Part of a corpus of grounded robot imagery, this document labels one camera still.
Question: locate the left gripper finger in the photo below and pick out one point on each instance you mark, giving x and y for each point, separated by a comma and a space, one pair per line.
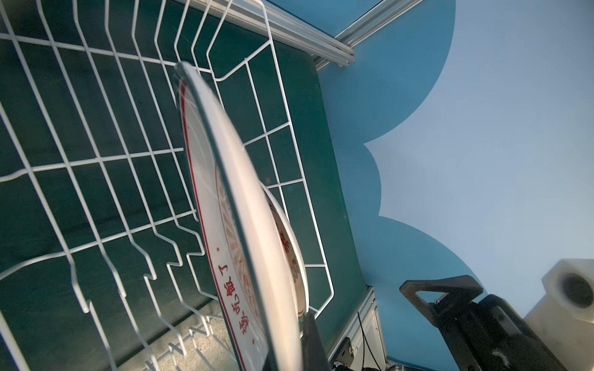
314, 357

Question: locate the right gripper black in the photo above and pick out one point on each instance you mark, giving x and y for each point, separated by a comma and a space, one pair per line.
488, 335

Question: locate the white round plate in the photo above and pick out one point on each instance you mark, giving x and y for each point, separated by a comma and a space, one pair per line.
293, 253
248, 263

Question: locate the front aluminium rail bed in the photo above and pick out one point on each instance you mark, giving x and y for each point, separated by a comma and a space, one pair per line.
361, 344

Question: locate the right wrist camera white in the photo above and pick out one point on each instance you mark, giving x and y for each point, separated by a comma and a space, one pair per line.
563, 318

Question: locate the white wire dish rack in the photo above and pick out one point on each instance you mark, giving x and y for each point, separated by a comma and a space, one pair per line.
103, 261

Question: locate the right aluminium frame post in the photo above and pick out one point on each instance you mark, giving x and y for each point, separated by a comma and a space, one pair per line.
373, 21

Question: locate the aluminium rear frame rail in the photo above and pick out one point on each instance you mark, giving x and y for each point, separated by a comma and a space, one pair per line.
262, 17

